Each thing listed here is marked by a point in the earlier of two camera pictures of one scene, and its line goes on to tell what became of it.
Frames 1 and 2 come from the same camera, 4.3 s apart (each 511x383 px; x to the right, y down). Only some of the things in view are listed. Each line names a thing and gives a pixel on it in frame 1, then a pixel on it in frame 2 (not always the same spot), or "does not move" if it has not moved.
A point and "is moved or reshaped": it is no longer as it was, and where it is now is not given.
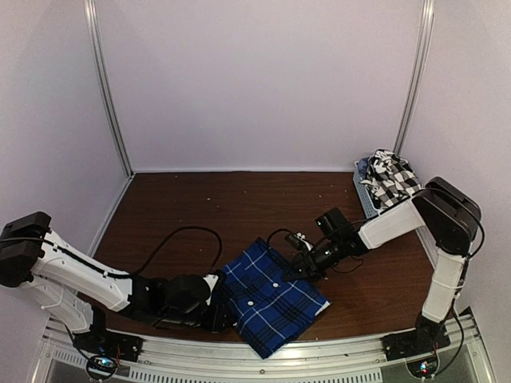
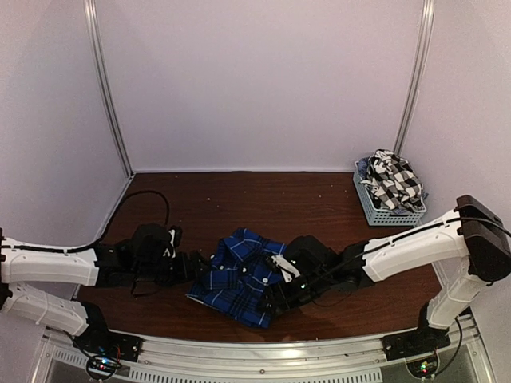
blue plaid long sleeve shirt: (267, 310) is moved or reshaped
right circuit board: (423, 369) does not move
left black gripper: (215, 322) to (185, 275)
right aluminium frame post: (417, 73) does not move
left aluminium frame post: (104, 77) does not move
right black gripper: (306, 258) to (288, 302)
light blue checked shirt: (362, 166) does not move
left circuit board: (101, 366) does not move
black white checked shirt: (390, 179) does not move
